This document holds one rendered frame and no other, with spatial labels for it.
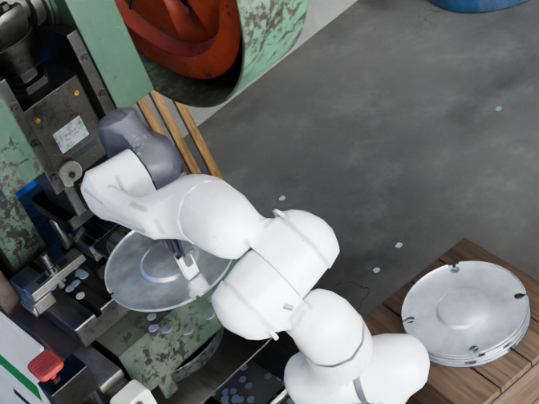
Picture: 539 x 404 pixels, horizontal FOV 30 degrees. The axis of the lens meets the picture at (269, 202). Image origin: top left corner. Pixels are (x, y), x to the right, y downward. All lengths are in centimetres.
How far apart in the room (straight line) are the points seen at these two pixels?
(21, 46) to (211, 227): 71
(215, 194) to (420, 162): 194
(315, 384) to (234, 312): 29
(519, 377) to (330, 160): 147
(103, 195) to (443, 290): 99
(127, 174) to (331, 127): 199
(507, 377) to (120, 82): 104
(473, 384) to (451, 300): 22
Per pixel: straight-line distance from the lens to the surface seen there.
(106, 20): 206
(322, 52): 413
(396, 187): 334
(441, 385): 229
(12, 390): 285
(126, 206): 167
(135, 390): 215
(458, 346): 231
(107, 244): 227
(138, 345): 223
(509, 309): 236
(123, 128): 182
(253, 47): 199
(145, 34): 240
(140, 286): 212
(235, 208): 150
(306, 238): 149
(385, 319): 245
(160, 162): 177
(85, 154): 216
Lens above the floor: 213
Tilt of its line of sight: 38 degrees down
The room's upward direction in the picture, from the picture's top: 22 degrees counter-clockwise
